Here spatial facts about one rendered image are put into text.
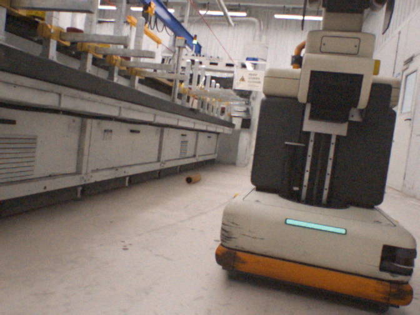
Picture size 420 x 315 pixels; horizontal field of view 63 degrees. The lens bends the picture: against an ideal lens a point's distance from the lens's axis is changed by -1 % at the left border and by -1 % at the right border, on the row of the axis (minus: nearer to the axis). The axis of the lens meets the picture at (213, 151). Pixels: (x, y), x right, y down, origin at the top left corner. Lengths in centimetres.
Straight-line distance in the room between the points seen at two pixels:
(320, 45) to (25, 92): 106
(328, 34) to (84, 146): 147
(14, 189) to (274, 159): 115
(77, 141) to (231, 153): 407
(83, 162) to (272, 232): 132
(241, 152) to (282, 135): 432
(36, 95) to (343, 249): 123
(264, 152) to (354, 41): 55
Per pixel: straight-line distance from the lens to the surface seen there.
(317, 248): 118
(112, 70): 193
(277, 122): 147
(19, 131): 178
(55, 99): 158
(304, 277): 121
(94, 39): 146
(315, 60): 120
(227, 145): 593
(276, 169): 147
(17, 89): 143
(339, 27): 130
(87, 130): 215
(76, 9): 122
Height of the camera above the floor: 50
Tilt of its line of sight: 3 degrees down
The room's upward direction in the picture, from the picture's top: 7 degrees clockwise
